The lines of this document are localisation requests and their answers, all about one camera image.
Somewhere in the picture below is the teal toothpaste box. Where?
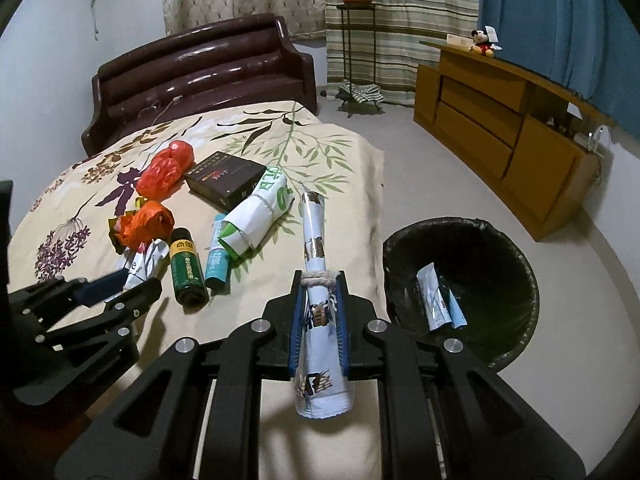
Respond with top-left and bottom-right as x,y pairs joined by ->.
205,214 -> 230,292

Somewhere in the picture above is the checkered cloth on stand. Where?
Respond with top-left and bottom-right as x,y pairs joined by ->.
337,79 -> 384,104

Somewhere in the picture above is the light blue package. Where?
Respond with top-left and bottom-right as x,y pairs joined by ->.
416,263 -> 468,332

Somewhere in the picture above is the striped curtain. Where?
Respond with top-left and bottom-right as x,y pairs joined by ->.
326,0 -> 480,106

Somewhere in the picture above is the paper wrapper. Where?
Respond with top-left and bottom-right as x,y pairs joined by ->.
295,190 -> 355,419

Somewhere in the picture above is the blue curtain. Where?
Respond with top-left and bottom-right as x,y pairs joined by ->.
478,0 -> 639,138

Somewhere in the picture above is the black cigarette box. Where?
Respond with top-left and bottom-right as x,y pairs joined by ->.
184,151 -> 266,212

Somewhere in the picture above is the orange plastic bag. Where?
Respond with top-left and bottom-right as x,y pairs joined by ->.
108,200 -> 175,254

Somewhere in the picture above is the green white package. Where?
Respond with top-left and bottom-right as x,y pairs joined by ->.
217,167 -> 294,259

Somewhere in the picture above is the mickey mouse plush toy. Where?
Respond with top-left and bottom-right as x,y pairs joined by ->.
469,26 -> 501,58

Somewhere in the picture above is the red plastic bag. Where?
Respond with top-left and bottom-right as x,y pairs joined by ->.
136,140 -> 194,202

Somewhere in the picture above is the floral beige tablecloth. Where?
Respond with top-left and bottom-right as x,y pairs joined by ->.
6,100 -> 388,480

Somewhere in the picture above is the brown wooden cabinet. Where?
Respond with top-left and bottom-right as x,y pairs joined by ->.
413,46 -> 612,240

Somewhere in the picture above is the white cable on sofa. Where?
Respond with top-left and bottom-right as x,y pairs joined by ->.
136,94 -> 186,129

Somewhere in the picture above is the black round trash bin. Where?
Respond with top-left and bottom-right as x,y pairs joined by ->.
383,217 -> 540,372

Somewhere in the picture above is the small box on cabinet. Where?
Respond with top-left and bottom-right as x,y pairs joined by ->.
446,34 -> 474,50

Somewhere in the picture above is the green bottle black cap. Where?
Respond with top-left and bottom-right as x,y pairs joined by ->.
169,228 -> 209,309

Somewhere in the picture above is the dark brown leather sofa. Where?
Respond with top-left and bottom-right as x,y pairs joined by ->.
81,13 -> 318,156

